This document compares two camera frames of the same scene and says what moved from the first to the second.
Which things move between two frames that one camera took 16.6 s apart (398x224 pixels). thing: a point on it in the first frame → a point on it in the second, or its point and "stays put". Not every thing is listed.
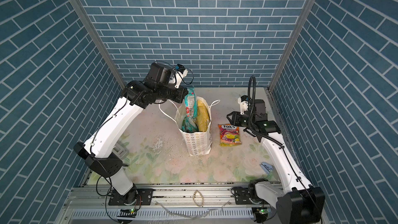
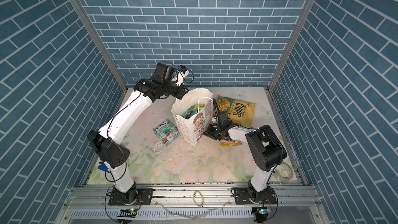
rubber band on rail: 194,199 stays put
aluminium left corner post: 91,28 stays put
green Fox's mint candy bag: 190,105 → 167,131
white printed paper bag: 198,143 → 192,130
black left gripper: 181,92 stays put
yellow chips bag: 203,116 → 241,113
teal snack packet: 189,125 → 192,110
